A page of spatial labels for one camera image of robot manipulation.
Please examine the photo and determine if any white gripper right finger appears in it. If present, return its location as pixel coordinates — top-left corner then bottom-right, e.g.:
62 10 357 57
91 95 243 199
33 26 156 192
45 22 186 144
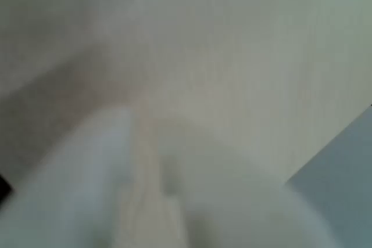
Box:
158 131 341 248

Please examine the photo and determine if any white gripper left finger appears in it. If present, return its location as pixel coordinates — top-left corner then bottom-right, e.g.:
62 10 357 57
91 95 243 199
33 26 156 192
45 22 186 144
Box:
0 107 137 248

